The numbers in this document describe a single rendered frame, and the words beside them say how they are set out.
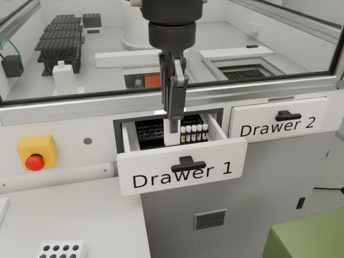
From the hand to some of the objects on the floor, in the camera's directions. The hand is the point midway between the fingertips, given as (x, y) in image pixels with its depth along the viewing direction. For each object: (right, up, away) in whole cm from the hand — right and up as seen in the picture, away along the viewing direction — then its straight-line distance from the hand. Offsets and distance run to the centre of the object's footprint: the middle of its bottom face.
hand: (171, 129), depth 54 cm
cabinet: (-6, -48, +108) cm, 118 cm away
